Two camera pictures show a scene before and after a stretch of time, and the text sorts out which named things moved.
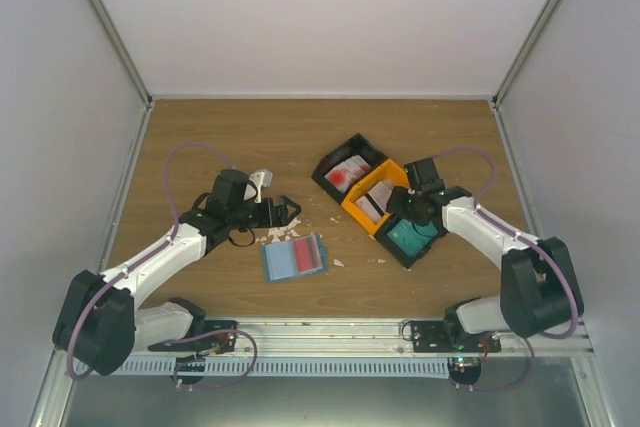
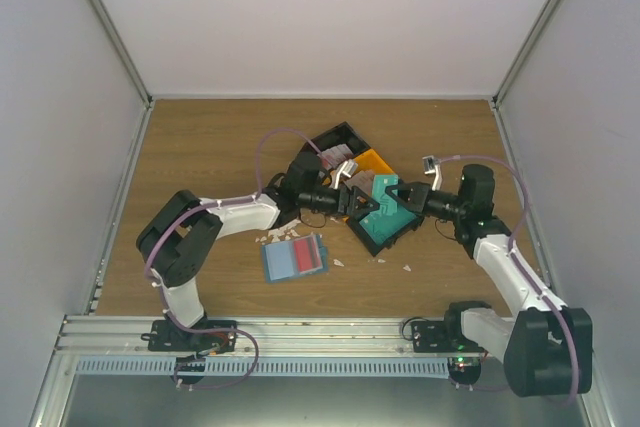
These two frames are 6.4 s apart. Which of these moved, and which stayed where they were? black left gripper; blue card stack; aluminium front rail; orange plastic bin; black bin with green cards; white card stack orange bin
Moved: black left gripper; orange plastic bin; black bin with green cards; white card stack orange bin
Stayed: aluminium front rail; blue card stack
